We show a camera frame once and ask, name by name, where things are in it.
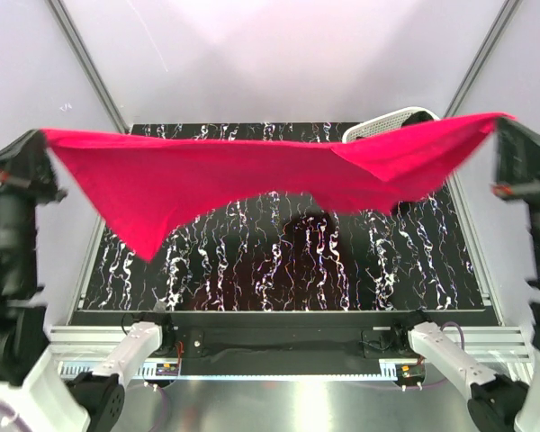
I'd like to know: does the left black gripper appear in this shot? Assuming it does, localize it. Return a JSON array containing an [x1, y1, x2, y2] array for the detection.
[[0, 124, 69, 289]]

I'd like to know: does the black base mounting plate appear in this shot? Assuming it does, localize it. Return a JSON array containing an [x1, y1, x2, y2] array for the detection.
[[150, 311, 423, 376]]

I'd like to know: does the aluminium frame rail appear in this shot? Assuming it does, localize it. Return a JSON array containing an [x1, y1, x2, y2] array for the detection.
[[50, 326, 529, 362]]

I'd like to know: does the black t shirt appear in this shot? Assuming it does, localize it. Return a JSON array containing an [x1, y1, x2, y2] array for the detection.
[[401, 111, 436, 128]]

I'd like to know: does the pink red t shirt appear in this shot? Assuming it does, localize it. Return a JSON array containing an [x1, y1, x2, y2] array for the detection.
[[45, 112, 499, 260]]

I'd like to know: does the white plastic laundry basket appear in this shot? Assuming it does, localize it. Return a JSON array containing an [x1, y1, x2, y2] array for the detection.
[[342, 106, 439, 143]]

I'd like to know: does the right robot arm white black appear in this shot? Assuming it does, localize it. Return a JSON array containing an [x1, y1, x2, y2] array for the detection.
[[390, 117, 540, 431]]

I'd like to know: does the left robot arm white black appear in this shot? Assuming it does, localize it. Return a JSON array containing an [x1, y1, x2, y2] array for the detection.
[[0, 130, 176, 431]]

